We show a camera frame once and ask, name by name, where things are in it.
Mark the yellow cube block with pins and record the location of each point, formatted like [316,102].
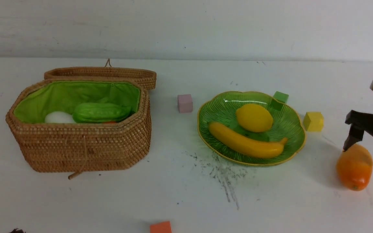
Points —
[313,121]

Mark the green leaf-shaped glass plate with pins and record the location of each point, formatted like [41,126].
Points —
[286,123]

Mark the white radish with green leaves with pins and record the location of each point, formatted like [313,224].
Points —
[59,118]

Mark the green cucumber toy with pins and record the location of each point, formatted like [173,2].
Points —
[92,112]

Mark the woven wicker basket green lining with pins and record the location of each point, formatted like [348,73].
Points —
[81,147]

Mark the yellow lemon toy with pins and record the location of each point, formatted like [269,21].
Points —
[254,118]

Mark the orange cube block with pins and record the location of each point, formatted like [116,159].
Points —
[162,227]

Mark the yellow banana toy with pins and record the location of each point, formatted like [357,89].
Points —
[245,145]

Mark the orange mango toy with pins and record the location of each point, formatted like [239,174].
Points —
[354,167]

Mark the pink cube block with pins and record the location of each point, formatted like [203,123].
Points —
[185,103]

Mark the green cube block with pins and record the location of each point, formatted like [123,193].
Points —
[279,98]

